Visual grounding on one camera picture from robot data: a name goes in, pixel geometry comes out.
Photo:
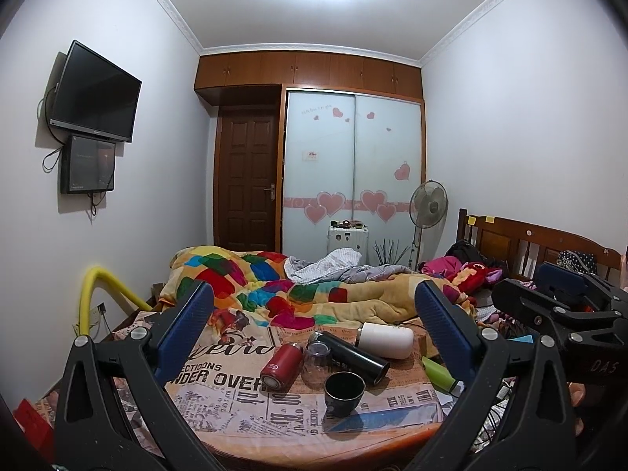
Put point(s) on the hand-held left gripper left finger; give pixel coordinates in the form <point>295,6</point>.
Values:
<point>189,324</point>

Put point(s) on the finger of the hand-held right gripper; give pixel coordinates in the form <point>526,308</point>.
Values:
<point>520,297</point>
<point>564,277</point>

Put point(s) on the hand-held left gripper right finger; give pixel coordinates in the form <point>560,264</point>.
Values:
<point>441,328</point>

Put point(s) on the clear glass cup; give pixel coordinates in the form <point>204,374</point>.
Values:
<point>314,370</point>

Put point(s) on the black ceramic cup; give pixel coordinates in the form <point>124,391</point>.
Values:
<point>343,400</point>

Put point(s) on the person's right hand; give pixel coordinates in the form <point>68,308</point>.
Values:
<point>576,395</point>

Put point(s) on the black polka-dot bag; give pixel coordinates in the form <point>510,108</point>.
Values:
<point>574,257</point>

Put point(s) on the light blue paper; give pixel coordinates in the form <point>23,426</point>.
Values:
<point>522,339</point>

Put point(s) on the green bottle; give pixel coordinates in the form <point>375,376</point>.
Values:
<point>436,375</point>

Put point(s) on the red plush toy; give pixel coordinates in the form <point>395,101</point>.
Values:
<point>473,272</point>

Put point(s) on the white thermos flask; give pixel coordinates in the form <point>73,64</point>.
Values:
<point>387,341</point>

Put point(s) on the wooden bed headboard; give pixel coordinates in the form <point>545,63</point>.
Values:
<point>495,240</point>

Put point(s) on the pink cloth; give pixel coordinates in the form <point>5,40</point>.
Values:
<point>439,266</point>

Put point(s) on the black clothing pile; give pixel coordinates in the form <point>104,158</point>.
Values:
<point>463,250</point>

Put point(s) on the colourful patchwork blanket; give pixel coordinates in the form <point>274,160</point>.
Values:
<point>245,274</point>

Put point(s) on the black thermos flask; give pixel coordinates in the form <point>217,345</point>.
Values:
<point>358,355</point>

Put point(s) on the newspaper print bedsheet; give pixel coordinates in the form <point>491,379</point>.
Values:
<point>235,402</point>

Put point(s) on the dried twigs bundle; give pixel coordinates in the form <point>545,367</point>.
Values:
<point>390,252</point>

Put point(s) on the red metal bottle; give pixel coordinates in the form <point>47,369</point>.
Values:
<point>279,365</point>

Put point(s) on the yellow foam pipe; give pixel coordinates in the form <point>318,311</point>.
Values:
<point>100,272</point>

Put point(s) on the grey striped cloth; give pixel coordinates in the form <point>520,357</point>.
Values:
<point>338,260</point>

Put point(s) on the standing electric fan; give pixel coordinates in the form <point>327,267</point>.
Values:
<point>428,203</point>

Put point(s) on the white suitcase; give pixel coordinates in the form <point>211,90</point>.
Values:
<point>348,241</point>

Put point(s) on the row of small toiletries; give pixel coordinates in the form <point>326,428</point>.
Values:
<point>346,224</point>

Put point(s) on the brown wooden door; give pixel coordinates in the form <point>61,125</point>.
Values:
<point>245,176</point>

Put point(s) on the red box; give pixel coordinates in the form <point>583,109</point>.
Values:
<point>34,422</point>

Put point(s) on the frosted sliding wardrobe with hearts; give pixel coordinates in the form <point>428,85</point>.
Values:
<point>319,167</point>

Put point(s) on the brown overhead cabinets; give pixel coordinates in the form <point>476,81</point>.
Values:
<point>294,68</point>

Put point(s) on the wall socket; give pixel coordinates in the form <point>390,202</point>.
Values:
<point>99,309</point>

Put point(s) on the small black wall monitor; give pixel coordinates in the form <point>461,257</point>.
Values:
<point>88,164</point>

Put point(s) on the wall-mounted black television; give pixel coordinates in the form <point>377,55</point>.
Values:
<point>93,93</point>

